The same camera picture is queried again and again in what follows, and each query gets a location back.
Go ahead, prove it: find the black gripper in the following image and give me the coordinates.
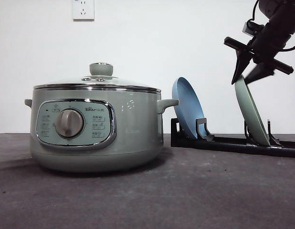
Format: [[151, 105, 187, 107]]
[[224, 22, 293, 84]]

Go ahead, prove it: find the green plate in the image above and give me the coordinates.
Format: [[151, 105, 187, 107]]
[[235, 75, 270, 146]]

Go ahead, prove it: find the glass steamer lid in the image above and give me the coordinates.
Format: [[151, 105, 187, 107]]
[[33, 62, 161, 93]]

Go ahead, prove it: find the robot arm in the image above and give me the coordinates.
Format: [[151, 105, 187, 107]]
[[224, 0, 295, 84]]

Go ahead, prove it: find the blue plate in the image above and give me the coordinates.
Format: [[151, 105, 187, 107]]
[[171, 77, 205, 139]]

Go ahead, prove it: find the black plate rack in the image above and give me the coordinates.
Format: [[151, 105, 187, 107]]
[[170, 118, 295, 158]]

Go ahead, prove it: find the green electric steamer pot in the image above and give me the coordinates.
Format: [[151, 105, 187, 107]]
[[24, 89, 179, 173]]

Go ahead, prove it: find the white wall socket left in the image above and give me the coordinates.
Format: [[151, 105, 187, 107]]
[[71, 0, 95, 22]]

